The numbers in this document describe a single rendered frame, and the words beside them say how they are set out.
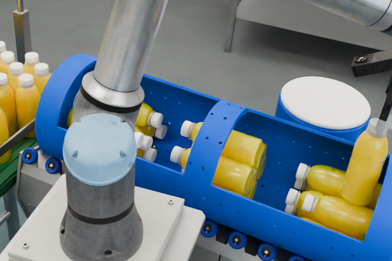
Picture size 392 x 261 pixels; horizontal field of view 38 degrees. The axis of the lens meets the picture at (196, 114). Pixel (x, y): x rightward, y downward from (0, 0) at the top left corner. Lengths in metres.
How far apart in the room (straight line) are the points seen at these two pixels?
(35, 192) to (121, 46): 0.75
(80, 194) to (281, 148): 0.68
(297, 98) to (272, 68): 2.23
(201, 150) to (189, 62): 2.68
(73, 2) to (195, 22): 0.99
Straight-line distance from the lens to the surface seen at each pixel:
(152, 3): 0.92
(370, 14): 0.86
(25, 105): 1.68
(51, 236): 1.09
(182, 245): 1.10
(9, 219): 2.40
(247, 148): 1.31
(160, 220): 1.11
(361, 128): 1.75
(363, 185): 1.26
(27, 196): 1.64
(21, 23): 2.01
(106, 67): 0.98
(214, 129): 1.26
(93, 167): 0.90
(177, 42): 4.15
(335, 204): 1.28
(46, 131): 1.43
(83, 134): 0.93
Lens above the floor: 1.98
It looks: 35 degrees down
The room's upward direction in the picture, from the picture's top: 7 degrees clockwise
